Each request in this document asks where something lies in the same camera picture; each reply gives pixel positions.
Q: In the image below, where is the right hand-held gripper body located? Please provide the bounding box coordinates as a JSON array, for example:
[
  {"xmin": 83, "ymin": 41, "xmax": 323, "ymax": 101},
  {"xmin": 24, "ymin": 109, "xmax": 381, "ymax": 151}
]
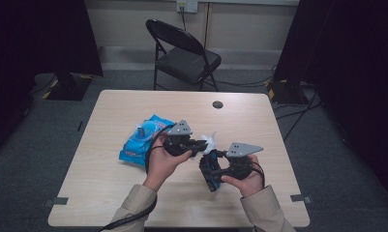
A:
[{"xmin": 224, "ymin": 142, "xmax": 264, "ymax": 181}]

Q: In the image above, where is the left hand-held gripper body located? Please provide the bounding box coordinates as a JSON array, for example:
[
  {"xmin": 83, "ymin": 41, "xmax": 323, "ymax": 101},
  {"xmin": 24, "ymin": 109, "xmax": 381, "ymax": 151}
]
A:
[{"xmin": 163, "ymin": 119, "xmax": 194, "ymax": 158}]

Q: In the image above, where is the white wet wipe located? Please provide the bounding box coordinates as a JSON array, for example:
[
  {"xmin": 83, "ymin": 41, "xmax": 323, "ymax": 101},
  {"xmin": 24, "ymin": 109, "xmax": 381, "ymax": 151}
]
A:
[{"xmin": 191, "ymin": 130, "xmax": 219, "ymax": 160}]

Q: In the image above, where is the blue wet wipes pack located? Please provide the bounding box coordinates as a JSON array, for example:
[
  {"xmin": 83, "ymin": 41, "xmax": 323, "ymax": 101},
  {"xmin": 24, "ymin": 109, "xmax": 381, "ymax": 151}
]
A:
[{"xmin": 118, "ymin": 114, "xmax": 177, "ymax": 168}]

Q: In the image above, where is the person's right hand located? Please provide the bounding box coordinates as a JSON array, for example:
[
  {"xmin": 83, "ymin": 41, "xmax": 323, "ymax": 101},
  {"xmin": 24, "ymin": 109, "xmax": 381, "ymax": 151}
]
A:
[{"xmin": 221, "ymin": 155, "xmax": 265, "ymax": 198}]

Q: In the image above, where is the person's left hand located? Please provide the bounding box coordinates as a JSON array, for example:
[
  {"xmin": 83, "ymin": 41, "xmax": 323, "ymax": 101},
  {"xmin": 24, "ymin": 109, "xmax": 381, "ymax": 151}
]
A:
[{"xmin": 142, "ymin": 134, "xmax": 194, "ymax": 193}]

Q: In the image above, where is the grey tape strip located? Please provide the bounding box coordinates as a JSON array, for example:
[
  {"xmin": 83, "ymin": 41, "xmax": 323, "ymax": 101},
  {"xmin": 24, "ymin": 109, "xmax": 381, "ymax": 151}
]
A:
[
  {"xmin": 290, "ymin": 193, "xmax": 313, "ymax": 205},
  {"xmin": 43, "ymin": 196, "xmax": 70, "ymax": 208}
]

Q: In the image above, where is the black folding chair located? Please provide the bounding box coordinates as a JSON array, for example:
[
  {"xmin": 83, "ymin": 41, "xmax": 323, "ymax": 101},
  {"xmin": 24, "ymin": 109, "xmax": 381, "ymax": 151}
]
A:
[{"xmin": 145, "ymin": 18, "xmax": 223, "ymax": 92}]

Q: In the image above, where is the black stand base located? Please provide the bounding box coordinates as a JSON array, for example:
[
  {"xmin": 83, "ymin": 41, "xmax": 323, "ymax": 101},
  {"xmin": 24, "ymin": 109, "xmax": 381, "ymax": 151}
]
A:
[
  {"xmin": 45, "ymin": 72, "xmax": 93, "ymax": 102},
  {"xmin": 266, "ymin": 78, "xmax": 309, "ymax": 104}
]

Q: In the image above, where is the black curtain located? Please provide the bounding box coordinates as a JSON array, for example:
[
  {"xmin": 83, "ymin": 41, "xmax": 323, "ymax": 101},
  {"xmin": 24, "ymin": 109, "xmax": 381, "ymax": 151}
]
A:
[
  {"xmin": 273, "ymin": 0, "xmax": 388, "ymax": 207},
  {"xmin": 0, "ymin": 0, "xmax": 104, "ymax": 162}
]

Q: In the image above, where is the right hand-held gripper cable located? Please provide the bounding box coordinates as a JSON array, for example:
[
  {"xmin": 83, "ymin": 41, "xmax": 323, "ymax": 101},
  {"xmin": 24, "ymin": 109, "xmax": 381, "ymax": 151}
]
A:
[{"xmin": 251, "ymin": 160, "xmax": 267, "ymax": 189}]

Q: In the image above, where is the hand-held gripper cable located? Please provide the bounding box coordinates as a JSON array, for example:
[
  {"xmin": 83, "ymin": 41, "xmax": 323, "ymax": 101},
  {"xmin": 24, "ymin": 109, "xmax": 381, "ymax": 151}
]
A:
[
  {"xmin": 251, "ymin": 160, "xmax": 267, "ymax": 189},
  {"xmin": 98, "ymin": 124, "xmax": 178, "ymax": 232}
]

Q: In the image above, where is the left hand-held gripper cable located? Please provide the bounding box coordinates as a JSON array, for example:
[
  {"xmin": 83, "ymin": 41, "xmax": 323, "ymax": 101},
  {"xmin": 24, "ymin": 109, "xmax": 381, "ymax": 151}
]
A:
[{"xmin": 98, "ymin": 124, "xmax": 178, "ymax": 232}]

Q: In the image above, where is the black floor cable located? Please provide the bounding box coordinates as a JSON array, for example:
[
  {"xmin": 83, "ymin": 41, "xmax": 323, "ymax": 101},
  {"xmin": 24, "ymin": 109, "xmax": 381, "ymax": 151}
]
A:
[
  {"xmin": 29, "ymin": 73, "xmax": 58, "ymax": 97},
  {"xmin": 282, "ymin": 90, "xmax": 320, "ymax": 143},
  {"xmin": 210, "ymin": 64, "xmax": 277, "ymax": 89}
]

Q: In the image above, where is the black plug cable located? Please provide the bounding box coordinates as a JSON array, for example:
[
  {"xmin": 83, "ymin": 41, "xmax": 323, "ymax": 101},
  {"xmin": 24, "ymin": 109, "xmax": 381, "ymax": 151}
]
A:
[{"xmin": 180, "ymin": 6, "xmax": 187, "ymax": 32}]

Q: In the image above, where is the white wall power outlet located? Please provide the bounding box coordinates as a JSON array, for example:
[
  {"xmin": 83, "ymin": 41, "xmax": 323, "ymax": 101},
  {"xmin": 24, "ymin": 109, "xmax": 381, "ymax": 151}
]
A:
[{"xmin": 176, "ymin": 0, "xmax": 199, "ymax": 14}]

